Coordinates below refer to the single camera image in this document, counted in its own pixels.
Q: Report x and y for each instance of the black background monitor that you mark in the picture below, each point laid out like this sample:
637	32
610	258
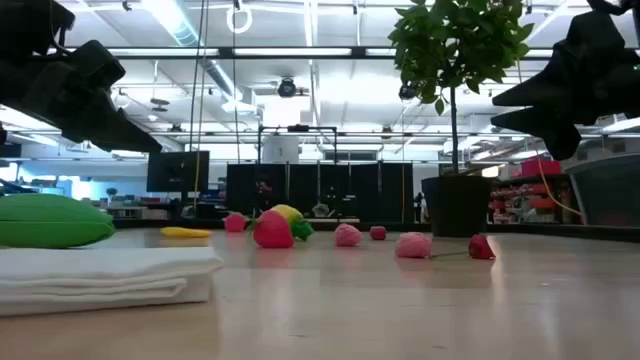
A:
177	171

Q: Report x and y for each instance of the white folded cloth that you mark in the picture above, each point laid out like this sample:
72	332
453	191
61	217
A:
100	275

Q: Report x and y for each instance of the green artificial plant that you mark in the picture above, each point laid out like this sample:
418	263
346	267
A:
450	45

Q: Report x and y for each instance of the red toy cherry with stem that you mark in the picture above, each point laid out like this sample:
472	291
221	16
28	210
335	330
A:
480	247

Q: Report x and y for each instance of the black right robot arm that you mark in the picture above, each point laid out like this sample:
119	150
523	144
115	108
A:
620	5

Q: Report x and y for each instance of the green toy vegetable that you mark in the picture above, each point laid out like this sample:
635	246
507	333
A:
50	225

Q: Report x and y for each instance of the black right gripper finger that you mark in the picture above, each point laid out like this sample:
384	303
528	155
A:
555	130
535	95

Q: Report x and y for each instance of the yellow toy bell pepper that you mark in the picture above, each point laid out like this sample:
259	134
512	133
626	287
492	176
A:
289	212

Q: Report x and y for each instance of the black table frame rail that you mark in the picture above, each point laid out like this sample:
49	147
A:
525	230

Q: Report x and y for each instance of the black overhead frame beam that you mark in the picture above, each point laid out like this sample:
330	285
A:
225	52

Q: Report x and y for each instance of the red storage shelf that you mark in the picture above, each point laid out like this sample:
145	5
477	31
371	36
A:
530	192

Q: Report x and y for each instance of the black partition wall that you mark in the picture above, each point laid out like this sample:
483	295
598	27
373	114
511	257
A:
365	192

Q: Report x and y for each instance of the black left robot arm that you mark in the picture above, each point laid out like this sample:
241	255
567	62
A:
30	20

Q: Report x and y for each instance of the silver ventilation duct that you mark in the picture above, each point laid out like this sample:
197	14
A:
175	25

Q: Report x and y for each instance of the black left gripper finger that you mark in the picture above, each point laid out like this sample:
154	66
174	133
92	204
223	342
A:
115	132

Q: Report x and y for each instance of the white background box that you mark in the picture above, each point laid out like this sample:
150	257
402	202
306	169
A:
280	149

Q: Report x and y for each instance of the black background metal frame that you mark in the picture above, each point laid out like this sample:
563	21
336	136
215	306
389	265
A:
297	128

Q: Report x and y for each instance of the black plant pot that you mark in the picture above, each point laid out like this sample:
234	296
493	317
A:
457	205

